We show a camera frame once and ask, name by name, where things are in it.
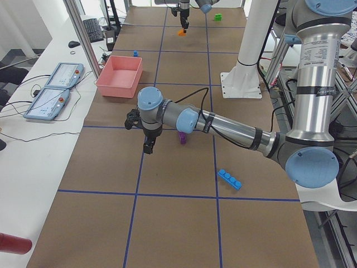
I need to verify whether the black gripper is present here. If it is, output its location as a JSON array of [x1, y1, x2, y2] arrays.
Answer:
[[143, 129, 162, 154], [171, 7, 190, 30]]

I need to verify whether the orange block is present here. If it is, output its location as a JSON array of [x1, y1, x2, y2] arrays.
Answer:
[[177, 28, 186, 36]]

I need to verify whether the purple block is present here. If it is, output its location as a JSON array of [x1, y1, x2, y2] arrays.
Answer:
[[178, 131, 187, 144]]

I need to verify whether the pink plastic box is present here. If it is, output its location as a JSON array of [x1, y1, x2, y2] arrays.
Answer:
[[96, 55, 143, 98]]

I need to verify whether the green block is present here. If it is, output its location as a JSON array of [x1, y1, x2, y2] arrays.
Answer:
[[214, 13, 223, 21]]

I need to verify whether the black keyboard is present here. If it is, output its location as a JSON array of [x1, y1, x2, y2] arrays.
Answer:
[[83, 18, 104, 43]]

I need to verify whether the long blue block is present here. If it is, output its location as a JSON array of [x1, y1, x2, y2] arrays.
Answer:
[[218, 169, 242, 190]]

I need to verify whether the far teach pendant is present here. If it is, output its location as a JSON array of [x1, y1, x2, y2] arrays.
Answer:
[[45, 63, 84, 89]]

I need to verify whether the teach pendant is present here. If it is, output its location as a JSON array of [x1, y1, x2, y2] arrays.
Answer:
[[23, 87, 70, 121], [45, 63, 84, 89]]

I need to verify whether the near teach pendant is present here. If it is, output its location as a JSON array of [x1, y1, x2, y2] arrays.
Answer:
[[23, 87, 70, 121]]

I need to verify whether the black computer mouse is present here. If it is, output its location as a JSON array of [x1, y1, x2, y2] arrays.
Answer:
[[68, 41, 80, 48]]

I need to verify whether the red cylinder bottle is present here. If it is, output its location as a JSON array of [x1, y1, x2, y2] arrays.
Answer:
[[0, 233, 32, 255]]

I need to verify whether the white camera stand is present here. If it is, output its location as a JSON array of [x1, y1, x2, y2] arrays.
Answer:
[[220, 0, 279, 99]]

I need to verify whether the aluminium frame post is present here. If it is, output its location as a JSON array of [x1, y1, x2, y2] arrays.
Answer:
[[63, 0, 101, 79]]

